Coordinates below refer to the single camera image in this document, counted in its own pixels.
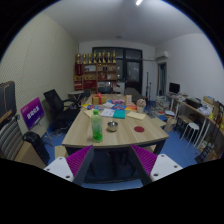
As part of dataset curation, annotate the potted flower bouquet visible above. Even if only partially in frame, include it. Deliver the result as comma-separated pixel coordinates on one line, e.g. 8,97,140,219
136,98,147,114

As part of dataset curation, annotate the teal book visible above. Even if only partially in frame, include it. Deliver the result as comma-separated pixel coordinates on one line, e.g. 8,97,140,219
112,109,127,120

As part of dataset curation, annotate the white wall air conditioner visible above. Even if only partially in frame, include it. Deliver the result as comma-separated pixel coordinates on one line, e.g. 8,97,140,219
155,50,170,63

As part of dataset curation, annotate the long cluttered side desk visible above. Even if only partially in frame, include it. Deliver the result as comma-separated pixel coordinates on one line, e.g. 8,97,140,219
164,93,224,158

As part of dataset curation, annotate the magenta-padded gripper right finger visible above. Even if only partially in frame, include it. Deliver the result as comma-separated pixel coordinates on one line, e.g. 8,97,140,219
128,143,184,187

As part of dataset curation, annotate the black backpack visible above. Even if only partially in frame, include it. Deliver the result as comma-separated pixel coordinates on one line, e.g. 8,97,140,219
22,131,51,166

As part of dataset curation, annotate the black office chair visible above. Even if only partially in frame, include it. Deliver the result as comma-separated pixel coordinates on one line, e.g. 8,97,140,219
42,88,83,133

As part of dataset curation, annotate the gift box with red ribbon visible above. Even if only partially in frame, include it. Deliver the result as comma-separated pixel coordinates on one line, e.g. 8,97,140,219
91,93,108,106

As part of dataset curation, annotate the white round stool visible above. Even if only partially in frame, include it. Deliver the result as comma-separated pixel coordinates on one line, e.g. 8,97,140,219
181,122,200,148

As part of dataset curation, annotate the purple sign board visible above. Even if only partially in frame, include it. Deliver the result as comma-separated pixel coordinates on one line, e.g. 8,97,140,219
20,96,46,131

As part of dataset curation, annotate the yellow notepad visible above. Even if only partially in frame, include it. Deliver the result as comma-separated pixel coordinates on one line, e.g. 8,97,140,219
125,110,147,121

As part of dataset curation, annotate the black framed glass door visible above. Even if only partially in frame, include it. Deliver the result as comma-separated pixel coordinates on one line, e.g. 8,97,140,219
92,46,144,94

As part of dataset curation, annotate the black tripod stand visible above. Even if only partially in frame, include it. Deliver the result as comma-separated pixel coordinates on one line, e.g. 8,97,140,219
145,71,153,101

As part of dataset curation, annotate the pale yellow paper pad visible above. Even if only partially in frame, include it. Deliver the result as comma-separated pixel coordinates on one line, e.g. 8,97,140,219
83,109,95,119

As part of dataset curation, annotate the black computer monitor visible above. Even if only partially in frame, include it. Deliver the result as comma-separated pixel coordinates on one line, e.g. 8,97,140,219
168,82,181,95

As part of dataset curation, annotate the green drink bottle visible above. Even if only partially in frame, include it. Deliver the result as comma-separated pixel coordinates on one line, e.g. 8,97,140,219
90,109,104,144

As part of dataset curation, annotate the flat round red coaster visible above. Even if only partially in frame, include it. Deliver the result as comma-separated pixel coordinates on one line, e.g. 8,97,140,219
133,125,146,134

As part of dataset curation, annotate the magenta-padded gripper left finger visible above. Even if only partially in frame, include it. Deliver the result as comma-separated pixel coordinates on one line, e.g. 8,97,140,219
43,144,95,187

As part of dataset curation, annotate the striped cushioned chair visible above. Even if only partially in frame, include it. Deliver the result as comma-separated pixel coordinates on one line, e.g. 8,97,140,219
0,116,46,169

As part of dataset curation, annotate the small metal cup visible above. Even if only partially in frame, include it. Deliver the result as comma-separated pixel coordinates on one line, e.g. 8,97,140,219
106,120,119,132

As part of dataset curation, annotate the blue patterned book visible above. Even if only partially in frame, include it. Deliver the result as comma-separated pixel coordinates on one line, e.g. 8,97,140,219
111,103,127,111

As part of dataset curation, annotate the white booklet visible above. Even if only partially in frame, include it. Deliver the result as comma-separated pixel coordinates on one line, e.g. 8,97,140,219
99,108,116,118

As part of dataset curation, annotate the orange book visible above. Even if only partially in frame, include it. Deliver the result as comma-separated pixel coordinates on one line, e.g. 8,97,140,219
124,104,138,112

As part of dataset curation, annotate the wooden shelf unit with trophies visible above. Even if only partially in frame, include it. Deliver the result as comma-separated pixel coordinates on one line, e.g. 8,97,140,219
73,49,118,92

